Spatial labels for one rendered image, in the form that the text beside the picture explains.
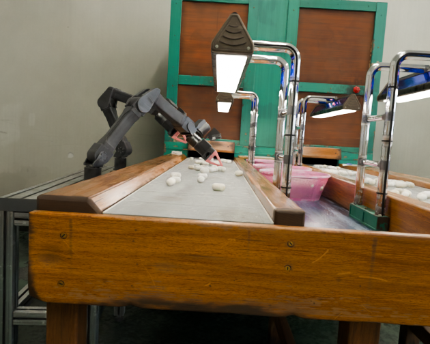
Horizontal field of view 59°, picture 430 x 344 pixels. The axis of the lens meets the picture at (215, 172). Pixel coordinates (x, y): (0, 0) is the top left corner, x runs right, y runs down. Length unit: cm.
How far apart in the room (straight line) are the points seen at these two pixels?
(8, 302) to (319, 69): 210
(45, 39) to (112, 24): 56
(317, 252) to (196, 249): 21
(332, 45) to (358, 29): 19
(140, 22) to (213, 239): 288
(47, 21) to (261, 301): 315
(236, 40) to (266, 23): 186
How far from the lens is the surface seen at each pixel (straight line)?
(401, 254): 73
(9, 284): 133
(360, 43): 270
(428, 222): 88
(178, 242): 66
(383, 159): 102
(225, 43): 73
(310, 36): 262
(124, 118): 151
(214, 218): 68
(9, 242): 129
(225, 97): 169
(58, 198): 72
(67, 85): 342
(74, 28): 348
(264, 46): 96
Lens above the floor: 88
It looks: 5 degrees down
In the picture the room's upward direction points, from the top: 3 degrees clockwise
